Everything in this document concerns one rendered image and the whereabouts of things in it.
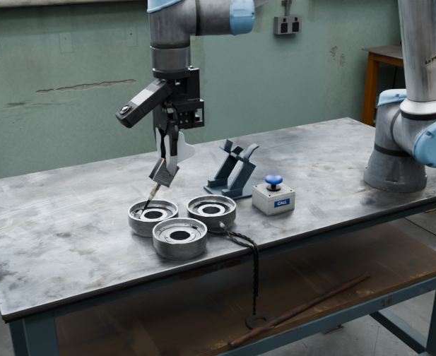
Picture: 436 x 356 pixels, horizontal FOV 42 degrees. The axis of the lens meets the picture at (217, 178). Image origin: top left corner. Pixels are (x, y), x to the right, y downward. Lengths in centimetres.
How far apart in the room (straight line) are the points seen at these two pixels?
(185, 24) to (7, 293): 57
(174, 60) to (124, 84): 172
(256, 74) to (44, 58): 111
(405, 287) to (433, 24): 68
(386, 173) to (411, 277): 31
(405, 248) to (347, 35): 193
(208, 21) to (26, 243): 56
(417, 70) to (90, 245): 74
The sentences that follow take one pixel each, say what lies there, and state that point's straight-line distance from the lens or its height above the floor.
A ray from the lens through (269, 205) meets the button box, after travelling 123.
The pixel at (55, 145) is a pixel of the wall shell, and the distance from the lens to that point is 276.
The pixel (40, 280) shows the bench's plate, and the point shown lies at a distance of 107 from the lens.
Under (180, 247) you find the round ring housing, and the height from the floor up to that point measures 83.
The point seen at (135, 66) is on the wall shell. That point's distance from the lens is 277.
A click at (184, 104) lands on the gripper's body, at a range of 109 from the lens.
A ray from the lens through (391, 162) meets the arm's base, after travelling 139.
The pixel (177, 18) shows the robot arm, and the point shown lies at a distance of 105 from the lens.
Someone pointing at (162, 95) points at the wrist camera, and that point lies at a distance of 107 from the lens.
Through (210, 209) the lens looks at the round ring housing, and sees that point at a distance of 121.
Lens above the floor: 136
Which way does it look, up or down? 23 degrees down
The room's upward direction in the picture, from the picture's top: 1 degrees counter-clockwise
